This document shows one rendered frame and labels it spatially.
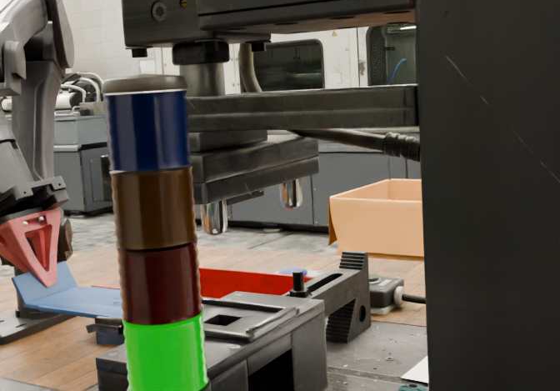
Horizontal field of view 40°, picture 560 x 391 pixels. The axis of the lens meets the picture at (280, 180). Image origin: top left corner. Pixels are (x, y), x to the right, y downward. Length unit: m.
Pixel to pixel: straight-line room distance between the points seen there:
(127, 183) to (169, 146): 0.02
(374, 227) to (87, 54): 7.65
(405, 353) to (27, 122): 0.56
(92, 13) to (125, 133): 9.87
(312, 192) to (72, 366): 5.08
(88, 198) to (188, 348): 7.26
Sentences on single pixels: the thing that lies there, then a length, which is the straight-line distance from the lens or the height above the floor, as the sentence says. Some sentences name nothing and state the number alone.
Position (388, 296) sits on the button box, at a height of 0.92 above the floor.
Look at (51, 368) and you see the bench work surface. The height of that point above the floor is 0.90.
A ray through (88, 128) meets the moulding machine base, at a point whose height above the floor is 0.85.
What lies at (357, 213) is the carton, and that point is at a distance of 3.04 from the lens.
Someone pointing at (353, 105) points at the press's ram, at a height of 1.17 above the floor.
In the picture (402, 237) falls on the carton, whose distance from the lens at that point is 2.96.
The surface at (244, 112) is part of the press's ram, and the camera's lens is 0.58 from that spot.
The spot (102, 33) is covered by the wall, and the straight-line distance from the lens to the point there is 10.07.
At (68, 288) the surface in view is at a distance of 0.85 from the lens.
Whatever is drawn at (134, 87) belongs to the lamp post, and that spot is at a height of 1.19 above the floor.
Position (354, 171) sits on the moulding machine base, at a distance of 5.69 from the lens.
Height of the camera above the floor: 1.19
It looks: 7 degrees down
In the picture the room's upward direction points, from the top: 3 degrees counter-clockwise
